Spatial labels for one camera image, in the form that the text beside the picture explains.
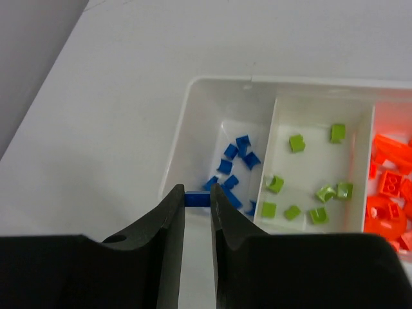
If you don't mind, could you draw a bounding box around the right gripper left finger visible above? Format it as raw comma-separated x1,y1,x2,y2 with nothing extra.
102,184,185,308

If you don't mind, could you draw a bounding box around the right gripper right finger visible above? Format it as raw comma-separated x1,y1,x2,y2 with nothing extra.
211,185,266,308

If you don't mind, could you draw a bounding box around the green lego brick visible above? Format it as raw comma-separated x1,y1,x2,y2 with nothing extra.
336,182,353,200
309,207,329,225
284,205,301,221
289,135,306,153
266,175,284,194
330,124,346,144
261,201,277,219
315,185,337,203

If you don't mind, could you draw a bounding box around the blue lego brick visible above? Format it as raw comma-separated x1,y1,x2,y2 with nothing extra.
223,174,239,190
184,191,211,208
223,144,239,160
243,151,261,170
217,159,233,175
236,135,251,149

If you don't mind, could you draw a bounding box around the blue arch lego piece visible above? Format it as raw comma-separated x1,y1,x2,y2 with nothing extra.
202,176,243,209

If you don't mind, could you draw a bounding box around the white three-compartment container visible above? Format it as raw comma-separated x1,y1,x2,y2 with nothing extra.
160,77,411,262

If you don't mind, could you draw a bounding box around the large orange round lego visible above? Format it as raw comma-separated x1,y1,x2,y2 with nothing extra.
364,195,407,241

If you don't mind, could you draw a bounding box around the small orange lego brick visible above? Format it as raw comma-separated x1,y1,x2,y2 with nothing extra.
398,230,412,251

